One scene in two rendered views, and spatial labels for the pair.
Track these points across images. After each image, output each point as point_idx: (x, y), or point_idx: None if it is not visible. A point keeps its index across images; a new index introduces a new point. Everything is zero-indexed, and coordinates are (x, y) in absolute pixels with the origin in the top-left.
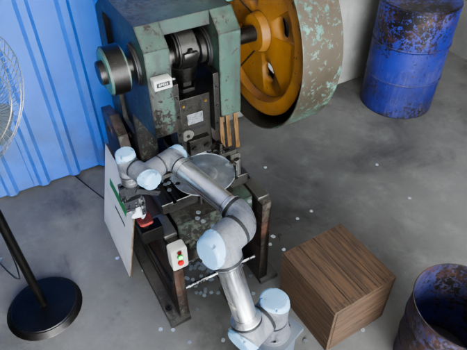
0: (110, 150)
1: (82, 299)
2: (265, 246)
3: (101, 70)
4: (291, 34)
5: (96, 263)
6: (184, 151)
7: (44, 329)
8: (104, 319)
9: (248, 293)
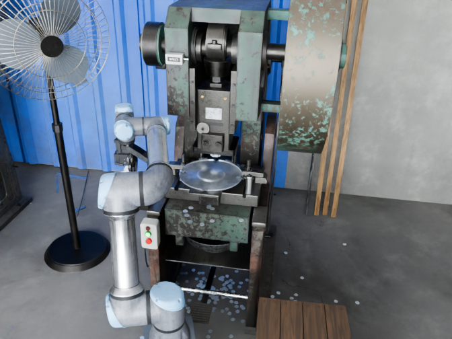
0: None
1: (103, 260)
2: (255, 287)
3: (140, 38)
4: None
5: (136, 242)
6: (168, 122)
7: (60, 262)
8: (103, 282)
9: (128, 257)
